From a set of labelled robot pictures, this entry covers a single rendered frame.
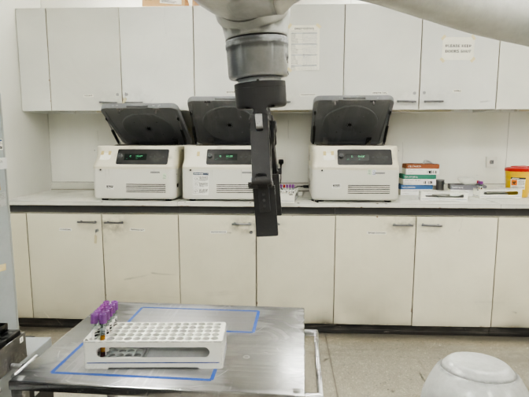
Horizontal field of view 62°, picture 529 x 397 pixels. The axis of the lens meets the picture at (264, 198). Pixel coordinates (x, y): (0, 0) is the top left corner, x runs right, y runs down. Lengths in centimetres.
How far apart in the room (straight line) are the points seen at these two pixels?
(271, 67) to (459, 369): 51
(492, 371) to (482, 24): 47
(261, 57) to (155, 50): 270
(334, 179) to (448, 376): 223
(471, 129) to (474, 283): 119
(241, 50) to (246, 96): 6
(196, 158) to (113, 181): 56
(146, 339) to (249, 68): 64
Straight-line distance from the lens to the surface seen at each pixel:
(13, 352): 133
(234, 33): 65
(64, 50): 354
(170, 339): 103
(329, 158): 289
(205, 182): 291
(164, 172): 295
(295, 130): 347
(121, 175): 305
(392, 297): 310
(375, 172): 291
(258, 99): 63
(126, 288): 319
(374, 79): 321
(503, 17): 65
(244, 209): 293
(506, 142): 385
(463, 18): 61
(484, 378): 74
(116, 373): 104
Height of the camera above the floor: 131
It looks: 8 degrees down
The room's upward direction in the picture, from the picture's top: straight up
